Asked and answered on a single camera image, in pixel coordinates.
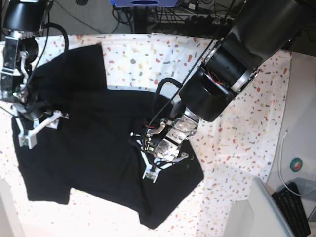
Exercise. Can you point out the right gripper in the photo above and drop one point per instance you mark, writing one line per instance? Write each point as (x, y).
(32, 102)

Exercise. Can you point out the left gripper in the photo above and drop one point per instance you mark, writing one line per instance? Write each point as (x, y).
(165, 142)

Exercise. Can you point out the black t-shirt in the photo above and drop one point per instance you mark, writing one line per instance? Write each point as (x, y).
(93, 151)

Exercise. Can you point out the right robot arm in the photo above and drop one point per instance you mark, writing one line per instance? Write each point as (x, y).
(23, 20)

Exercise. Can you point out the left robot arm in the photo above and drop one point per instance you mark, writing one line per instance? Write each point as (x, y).
(261, 29)

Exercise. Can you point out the terrazzo patterned tablecloth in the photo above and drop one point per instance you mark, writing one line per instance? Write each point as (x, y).
(237, 147)

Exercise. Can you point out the black power strip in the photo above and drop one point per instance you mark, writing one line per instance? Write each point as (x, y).
(209, 19)

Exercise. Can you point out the grey monitor edge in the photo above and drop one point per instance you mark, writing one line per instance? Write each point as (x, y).
(268, 221)

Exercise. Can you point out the blue box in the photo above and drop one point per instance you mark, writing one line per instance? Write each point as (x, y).
(144, 3)

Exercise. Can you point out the black keyboard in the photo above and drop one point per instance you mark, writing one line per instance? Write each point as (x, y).
(291, 207)

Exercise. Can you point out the black wire rack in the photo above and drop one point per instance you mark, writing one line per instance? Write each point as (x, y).
(171, 20)

